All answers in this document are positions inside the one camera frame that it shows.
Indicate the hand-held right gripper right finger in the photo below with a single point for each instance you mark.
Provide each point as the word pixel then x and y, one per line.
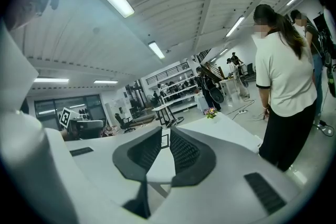
pixel 204 165

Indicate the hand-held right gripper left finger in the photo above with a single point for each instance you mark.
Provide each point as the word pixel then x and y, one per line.
pixel 123 162

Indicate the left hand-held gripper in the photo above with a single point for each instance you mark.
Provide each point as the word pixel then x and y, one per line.
pixel 68 116

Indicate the person's left forearm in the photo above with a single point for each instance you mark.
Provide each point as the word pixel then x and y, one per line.
pixel 65 135

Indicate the black office chair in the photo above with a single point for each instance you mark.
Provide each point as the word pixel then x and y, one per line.
pixel 120 120

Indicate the black framed leaf print picture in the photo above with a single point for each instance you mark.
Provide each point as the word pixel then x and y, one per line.
pixel 164 142

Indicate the black and white floor device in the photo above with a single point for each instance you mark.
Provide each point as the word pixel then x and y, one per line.
pixel 176 121

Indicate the pink flowers in white pot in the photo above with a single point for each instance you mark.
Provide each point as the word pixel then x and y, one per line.
pixel 211 112

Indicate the table with white cloth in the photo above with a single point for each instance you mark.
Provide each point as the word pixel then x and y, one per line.
pixel 202 102

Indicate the white power strip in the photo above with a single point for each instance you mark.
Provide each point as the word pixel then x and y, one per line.
pixel 243 112

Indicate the white high table black legs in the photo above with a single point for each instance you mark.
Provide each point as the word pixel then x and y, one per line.
pixel 164 107

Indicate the white shelving unit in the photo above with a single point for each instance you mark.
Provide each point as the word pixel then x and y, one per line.
pixel 181 91

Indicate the black staircase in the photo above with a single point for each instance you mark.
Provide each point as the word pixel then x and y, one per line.
pixel 204 54

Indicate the person's head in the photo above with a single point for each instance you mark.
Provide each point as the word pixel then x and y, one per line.
pixel 26 8

